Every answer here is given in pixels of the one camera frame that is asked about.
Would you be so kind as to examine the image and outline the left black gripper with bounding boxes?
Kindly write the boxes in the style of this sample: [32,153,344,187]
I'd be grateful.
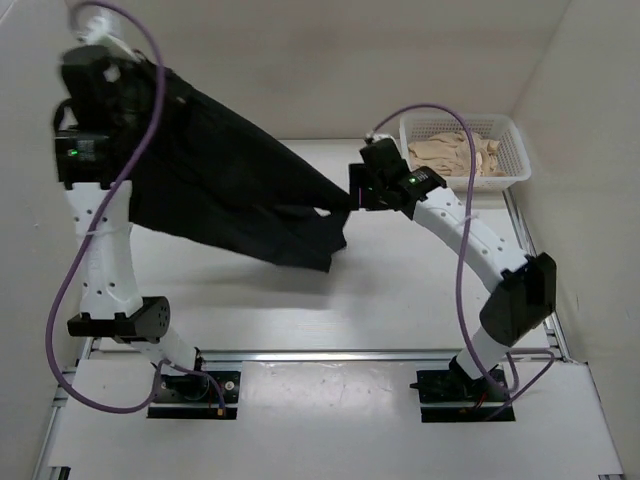
[114,50,195,133]

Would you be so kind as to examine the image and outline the black trousers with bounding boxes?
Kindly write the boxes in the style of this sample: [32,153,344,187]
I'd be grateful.
[127,70,350,272]

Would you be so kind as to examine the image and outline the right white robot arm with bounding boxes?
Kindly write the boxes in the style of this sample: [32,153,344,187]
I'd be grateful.
[349,138,557,400]

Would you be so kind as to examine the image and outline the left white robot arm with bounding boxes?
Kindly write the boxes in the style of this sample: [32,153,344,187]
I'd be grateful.
[54,45,210,400]

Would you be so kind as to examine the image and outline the beige trousers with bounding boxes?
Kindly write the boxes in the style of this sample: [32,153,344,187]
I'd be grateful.
[408,131,506,177]

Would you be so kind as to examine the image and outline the white plastic basket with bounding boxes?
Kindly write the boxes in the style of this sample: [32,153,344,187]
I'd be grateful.
[399,112,531,192]

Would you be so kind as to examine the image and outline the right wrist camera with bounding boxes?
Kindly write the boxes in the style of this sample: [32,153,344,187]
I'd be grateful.
[364,131,396,145]

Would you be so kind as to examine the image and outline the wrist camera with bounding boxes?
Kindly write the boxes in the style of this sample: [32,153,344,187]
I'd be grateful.
[68,9,137,60]
[364,131,396,145]

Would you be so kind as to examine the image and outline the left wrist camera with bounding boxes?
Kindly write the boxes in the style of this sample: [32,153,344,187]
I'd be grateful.
[68,9,137,60]

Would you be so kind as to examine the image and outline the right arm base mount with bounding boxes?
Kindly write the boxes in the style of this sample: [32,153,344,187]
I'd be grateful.
[409,367,515,424]

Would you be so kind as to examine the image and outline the aluminium front rail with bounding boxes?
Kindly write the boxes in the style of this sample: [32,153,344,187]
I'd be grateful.
[83,347,549,364]

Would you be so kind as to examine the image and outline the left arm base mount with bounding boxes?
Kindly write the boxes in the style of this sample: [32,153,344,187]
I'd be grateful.
[147,367,241,421]

